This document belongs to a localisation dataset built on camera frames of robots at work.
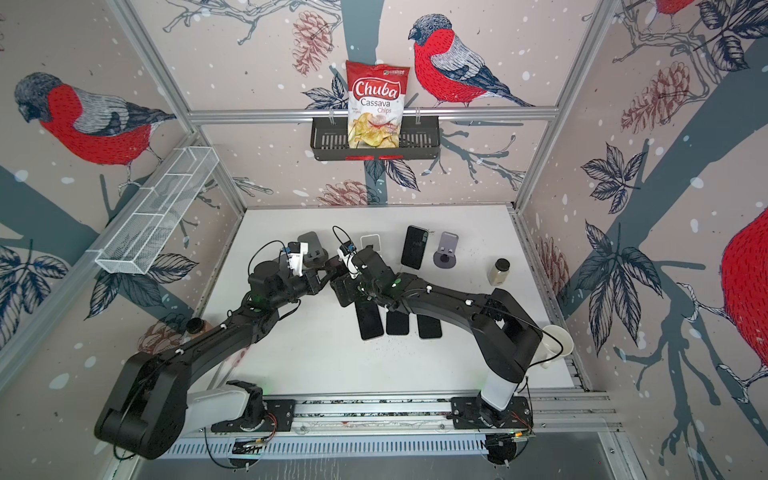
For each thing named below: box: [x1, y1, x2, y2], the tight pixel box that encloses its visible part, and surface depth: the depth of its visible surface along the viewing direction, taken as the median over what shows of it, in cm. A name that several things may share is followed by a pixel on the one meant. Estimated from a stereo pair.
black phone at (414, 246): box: [401, 225, 429, 270], surface depth 95 cm
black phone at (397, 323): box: [386, 310, 409, 335], surface depth 92 cm
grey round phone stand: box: [433, 231, 459, 269], surface depth 102 cm
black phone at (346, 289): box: [330, 275, 363, 307], surface depth 75 cm
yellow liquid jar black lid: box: [487, 258, 511, 286], surface depth 94 cm
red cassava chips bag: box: [346, 60, 410, 149], surface depth 86 cm
